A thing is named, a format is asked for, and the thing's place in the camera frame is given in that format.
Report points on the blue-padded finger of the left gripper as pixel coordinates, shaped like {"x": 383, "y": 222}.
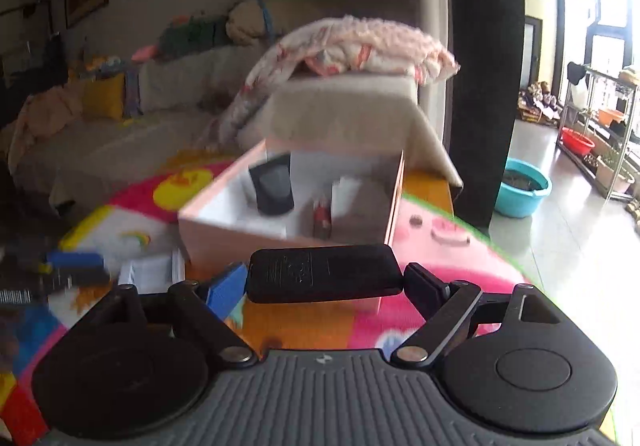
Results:
{"x": 74, "y": 260}

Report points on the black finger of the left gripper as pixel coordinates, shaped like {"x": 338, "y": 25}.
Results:
{"x": 23, "y": 288}

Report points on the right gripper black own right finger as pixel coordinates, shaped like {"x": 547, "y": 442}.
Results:
{"x": 446, "y": 308}

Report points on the right gripper blue-tipped own left finger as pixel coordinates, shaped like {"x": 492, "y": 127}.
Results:
{"x": 198, "y": 311}

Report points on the white remote control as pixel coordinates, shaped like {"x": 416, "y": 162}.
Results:
{"x": 323, "y": 274}

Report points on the white battery charger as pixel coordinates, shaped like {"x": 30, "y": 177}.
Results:
{"x": 153, "y": 274}

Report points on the colourful cartoon play mat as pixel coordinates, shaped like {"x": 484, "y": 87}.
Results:
{"x": 150, "y": 325}

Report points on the pink cardboard box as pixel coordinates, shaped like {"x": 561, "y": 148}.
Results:
{"x": 222, "y": 225}

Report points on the teal plastic basin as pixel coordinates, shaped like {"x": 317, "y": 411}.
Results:
{"x": 523, "y": 187}

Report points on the white packet in box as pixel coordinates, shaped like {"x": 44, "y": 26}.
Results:
{"x": 349, "y": 200}

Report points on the yellow cushion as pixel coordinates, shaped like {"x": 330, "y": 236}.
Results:
{"x": 104, "y": 99}

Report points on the beige covered sofa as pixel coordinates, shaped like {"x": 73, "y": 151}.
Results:
{"x": 88, "y": 161}

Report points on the red plastic basin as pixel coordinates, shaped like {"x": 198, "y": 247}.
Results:
{"x": 576, "y": 142}

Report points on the pink plush toy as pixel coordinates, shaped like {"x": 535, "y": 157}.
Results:
{"x": 145, "y": 54}

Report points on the metal storage rack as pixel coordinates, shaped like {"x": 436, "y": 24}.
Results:
{"x": 604, "y": 108}

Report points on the green plush pillow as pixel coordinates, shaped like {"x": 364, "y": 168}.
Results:
{"x": 192, "y": 37}

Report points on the floral pink blanket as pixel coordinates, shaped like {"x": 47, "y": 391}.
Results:
{"x": 333, "y": 46}

